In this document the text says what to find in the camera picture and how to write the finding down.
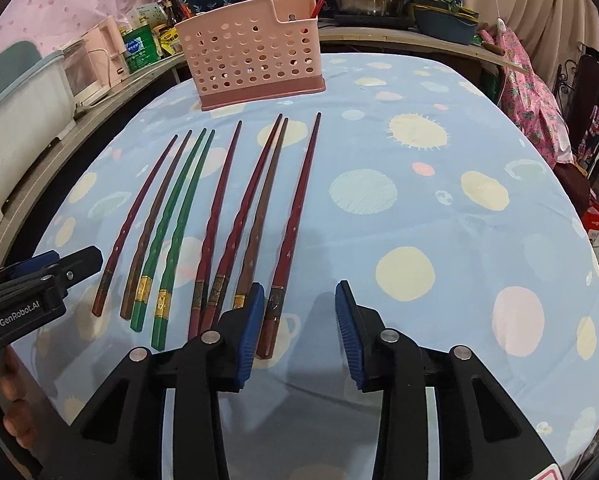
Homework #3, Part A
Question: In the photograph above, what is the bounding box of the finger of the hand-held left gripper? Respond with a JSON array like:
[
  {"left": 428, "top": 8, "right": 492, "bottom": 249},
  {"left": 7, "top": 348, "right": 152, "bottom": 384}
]
[
  {"left": 0, "top": 246, "right": 104, "bottom": 318},
  {"left": 9, "top": 249, "right": 62, "bottom": 279}
]

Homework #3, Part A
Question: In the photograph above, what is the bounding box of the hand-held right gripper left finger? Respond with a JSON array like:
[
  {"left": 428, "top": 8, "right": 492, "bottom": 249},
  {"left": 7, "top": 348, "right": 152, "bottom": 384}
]
[{"left": 44, "top": 282, "right": 267, "bottom": 480}]

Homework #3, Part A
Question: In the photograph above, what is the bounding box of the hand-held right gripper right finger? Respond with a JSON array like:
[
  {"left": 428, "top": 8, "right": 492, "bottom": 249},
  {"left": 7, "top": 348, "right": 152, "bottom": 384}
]
[{"left": 334, "top": 280, "right": 555, "bottom": 480}]

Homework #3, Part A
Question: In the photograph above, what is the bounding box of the dark red chopstick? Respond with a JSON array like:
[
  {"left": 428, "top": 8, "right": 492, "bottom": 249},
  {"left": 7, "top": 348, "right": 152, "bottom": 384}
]
[
  {"left": 188, "top": 120, "right": 242, "bottom": 340},
  {"left": 92, "top": 135, "right": 179, "bottom": 317},
  {"left": 201, "top": 114, "right": 284, "bottom": 335},
  {"left": 256, "top": 113, "right": 323, "bottom": 359}
]

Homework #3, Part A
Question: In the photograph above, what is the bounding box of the brown chopstick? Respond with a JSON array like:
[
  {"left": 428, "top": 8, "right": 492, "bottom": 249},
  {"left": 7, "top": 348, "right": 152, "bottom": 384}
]
[
  {"left": 120, "top": 130, "right": 192, "bottom": 320},
  {"left": 233, "top": 118, "right": 289, "bottom": 313}
]

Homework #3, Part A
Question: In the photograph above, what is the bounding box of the green chopstick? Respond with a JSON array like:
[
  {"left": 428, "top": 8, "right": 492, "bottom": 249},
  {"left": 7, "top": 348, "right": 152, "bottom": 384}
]
[
  {"left": 130, "top": 129, "right": 206, "bottom": 332},
  {"left": 151, "top": 130, "right": 215, "bottom": 351}
]

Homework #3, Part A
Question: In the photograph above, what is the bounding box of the pink perforated utensil basket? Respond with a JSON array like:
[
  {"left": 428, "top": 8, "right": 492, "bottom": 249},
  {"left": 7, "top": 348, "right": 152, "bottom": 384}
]
[{"left": 174, "top": 0, "right": 327, "bottom": 112}]

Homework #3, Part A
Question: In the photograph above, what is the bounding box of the person's left hand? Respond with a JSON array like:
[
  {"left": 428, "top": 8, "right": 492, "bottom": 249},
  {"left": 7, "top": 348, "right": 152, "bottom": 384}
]
[{"left": 0, "top": 349, "right": 37, "bottom": 442}]

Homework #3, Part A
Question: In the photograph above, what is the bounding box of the blue planet print tablecloth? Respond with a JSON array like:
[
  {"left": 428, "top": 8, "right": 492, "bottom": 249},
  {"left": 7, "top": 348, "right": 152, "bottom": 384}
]
[{"left": 29, "top": 52, "right": 599, "bottom": 480}]

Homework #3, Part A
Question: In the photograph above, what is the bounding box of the white plastic tub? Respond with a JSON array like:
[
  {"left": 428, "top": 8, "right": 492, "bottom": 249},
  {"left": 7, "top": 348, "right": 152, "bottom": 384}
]
[{"left": 0, "top": 42, "right": 78, "bottom": 247}]

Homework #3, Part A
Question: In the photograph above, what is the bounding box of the pink appliance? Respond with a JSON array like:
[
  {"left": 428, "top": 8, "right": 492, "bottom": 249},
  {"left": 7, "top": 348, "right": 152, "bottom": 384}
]
[{"left": 86, "top": 15, "right": 131, "bottom": 84}]

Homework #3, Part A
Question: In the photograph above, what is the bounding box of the green label white jar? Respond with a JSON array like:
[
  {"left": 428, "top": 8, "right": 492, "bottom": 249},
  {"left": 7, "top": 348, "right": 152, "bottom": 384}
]
[{"left": 123, "top": 22, "right": 163, "bottom": 74}]

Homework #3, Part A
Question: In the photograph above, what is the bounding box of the yellow packet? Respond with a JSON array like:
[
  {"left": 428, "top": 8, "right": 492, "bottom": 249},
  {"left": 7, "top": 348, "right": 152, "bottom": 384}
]
[{"left": 158, "top": 27, "right": 185, "bottom": 57}]

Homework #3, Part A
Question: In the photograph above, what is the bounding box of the pink floral cloth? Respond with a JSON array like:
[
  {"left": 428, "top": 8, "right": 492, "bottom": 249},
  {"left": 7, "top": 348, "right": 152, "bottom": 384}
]
[{"left": 496, "top": 27, "right": 571, "bottom": 163}]

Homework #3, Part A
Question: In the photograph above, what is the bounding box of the black induction cooker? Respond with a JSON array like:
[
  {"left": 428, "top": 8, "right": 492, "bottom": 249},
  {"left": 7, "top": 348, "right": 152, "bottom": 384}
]
[{"left": 333, "top": 12, "right": 416, "bottom": 32}]

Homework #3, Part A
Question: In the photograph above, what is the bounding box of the blue basin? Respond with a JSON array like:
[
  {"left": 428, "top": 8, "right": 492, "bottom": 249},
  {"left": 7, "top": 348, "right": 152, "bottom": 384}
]
[{"left": 412, "top": 2, "right": 481, "bottom": 46}]

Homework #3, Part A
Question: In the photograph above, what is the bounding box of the black metal chair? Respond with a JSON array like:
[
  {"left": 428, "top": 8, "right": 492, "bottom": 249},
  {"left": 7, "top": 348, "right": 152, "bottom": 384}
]
[{"left": 558, "top": 52, "right": 599, "bottom": 163}]

